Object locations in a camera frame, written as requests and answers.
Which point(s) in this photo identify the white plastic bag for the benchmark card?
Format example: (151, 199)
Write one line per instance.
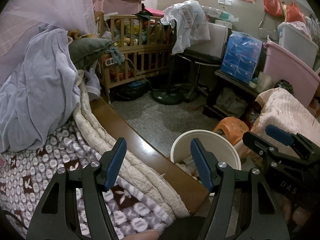
(190, 22)

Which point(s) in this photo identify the cream quilted mattress pad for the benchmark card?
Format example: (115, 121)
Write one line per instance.
(143, 178)

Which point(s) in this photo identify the patterned fleece blanket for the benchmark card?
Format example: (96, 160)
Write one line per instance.
(42, 197)

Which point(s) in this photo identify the black fan base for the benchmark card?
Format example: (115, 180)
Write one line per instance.
(175, 94)

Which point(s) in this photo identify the person's left hand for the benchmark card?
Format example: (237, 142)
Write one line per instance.
(146, 235)

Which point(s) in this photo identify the white trash bucket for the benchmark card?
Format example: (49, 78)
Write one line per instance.
(180, 153)

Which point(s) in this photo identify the lavender blue duvet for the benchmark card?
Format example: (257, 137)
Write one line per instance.
(41, 93)

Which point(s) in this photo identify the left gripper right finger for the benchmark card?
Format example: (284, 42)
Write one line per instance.
(219, 178)

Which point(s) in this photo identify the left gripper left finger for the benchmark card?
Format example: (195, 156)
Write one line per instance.
(98, 177)

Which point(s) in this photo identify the red hanging bag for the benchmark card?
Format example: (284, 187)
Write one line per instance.
(273, 7)

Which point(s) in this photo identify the pink plastic tub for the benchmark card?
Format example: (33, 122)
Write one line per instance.
(280, 64)

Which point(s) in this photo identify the white storage bin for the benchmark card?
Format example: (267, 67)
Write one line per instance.
(296, 42)

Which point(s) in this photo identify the grey green pillow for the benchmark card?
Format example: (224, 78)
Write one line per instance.
(85, 50)

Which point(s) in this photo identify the orange plastic stool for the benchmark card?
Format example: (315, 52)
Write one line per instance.
(232, 129)

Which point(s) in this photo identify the wooden baby crib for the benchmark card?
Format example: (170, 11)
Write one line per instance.
(145, 44)

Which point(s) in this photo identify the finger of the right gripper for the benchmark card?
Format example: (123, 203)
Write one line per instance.
(299, 143)
(260, 147)

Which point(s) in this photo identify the pink mosquito net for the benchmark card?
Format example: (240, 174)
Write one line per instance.
(20, 18)

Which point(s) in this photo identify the pink storage box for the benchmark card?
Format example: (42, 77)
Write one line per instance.
(121, 7)

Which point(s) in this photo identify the orange hanging bag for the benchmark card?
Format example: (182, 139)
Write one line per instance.
(293, 13)

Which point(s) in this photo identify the blue tissue pack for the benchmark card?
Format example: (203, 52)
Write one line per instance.
(241, 56)

